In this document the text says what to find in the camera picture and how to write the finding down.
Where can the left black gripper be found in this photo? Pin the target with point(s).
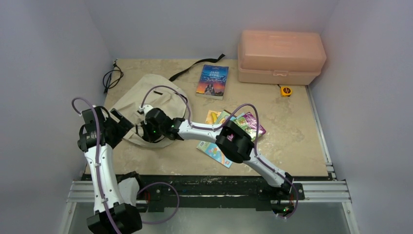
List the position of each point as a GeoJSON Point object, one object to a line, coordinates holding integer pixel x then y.
{"type": "Point", "coordinates": [123, 126]}

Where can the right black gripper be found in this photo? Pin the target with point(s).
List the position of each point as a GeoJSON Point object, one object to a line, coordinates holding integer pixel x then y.
{"type": "Point", "coordinates": [141, 131]}

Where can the beige canvas backpack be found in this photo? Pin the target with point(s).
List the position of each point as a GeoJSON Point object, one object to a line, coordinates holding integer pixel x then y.
{"type": "Point", "coordinates": [158, 92]}

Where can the light blue cartoon activity book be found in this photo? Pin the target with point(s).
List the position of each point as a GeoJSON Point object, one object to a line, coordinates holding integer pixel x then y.
{"type": "Point", "coordinates": [211, 149]}

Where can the purple Treehouse paperback book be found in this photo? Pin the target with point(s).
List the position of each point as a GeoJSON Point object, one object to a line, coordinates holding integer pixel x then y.
{"type": "Point", "coordinates": [248, 123]}

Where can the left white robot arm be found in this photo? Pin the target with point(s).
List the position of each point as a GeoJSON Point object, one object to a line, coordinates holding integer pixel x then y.
{"type": "Point", "coordinates": [115, 208]}

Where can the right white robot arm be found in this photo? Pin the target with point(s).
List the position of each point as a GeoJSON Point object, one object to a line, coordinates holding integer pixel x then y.
{"type": "Point", "coordinates": [232, 140]}

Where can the orange banana picture card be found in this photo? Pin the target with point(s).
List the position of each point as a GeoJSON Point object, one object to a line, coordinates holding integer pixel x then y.
{"type": "Point", "coordinates": [212, 117]}

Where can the Jane Eyre paperback book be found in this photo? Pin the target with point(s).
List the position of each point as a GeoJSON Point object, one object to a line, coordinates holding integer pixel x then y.
{"type": "Point", "coordinates": [212, 82]}

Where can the yellow tape measure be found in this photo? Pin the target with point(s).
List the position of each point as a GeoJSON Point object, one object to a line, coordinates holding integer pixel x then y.
{"type": "Point", "coordinates": [285, 91]}

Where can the pink plastic storage box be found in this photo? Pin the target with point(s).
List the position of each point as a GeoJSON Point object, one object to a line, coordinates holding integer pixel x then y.
{"type": "Point", "coordinates": [277, 57]}

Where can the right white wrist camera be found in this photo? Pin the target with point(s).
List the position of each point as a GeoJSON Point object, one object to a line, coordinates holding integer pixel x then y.
{"type": "Point", "coordinates": [144, 109]}

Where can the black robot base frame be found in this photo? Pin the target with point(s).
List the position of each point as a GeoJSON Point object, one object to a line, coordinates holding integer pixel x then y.
{"type": "Point", "coordinates": [207, 191]}

